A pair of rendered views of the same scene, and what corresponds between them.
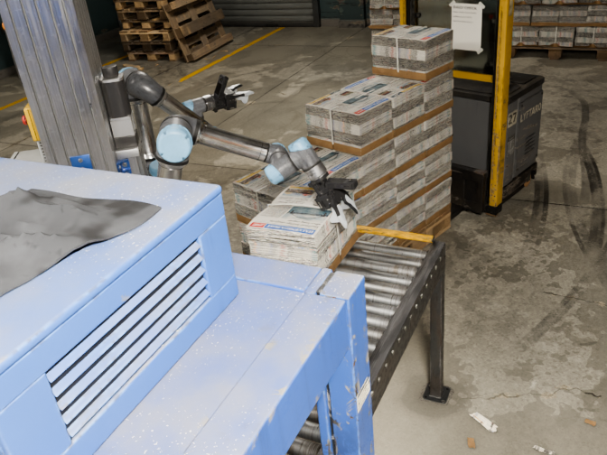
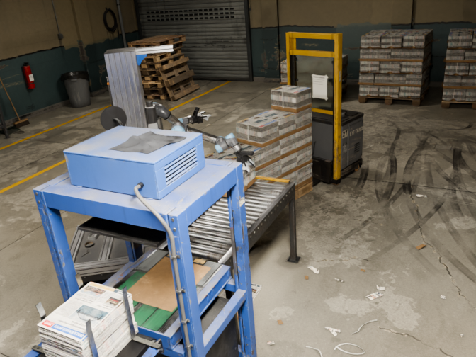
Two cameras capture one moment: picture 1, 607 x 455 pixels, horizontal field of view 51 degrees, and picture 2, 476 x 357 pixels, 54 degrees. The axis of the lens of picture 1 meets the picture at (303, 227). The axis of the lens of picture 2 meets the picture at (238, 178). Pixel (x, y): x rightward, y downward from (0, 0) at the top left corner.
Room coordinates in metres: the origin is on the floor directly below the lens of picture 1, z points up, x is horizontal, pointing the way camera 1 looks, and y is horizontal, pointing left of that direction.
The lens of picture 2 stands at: (-1.57, -0.07, 2.53)
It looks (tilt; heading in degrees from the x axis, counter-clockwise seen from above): 24 degrees down; 0
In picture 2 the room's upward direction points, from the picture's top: 5 degrees counter-clockwise
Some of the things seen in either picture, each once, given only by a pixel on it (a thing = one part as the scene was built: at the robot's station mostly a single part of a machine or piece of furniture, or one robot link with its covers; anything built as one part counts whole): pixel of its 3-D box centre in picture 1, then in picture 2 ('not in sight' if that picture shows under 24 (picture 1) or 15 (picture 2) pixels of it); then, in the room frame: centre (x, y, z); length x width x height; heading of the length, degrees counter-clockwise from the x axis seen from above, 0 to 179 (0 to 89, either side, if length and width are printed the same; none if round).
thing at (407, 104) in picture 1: (382, 106); (275, 124); (3.47, -0.52, 0.95); 0.38 x 0.29 x 0.23; 43
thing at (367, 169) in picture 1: (340, 217); (252, 179); (3.18, -0.21, 0.42); 1.17 x 0.39 x 0.83; 134
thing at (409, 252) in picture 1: (373, 248); (263, 185); (2.22, -0.28, 0.77); 0.47 x 0.05 x 0.05; 62
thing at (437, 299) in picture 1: (436, 335); (292, 228); (2.16, -0.52, 0.34); 0.06 x 0.06 x 0.68; 62
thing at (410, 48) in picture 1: (413, 137); (292, 142); (3.68, -0.74, 0.65); 0.39 x 0.30 x 1.29; 44
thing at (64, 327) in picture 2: not in sight; (90, 328); (0.31, 0.76, 0.93); 0.38 x 0.30 x 0.26; 152
